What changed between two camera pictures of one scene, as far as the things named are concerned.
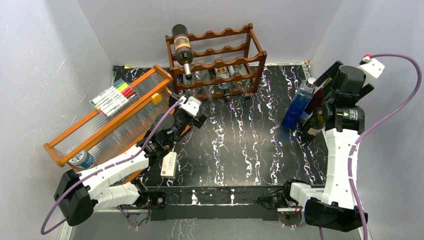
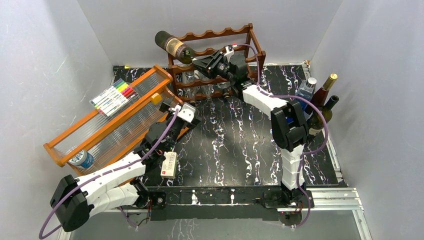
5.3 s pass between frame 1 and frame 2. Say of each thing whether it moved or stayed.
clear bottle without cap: stayed
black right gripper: moved
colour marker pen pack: stayed
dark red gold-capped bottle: stayed
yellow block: stayed
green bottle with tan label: moved
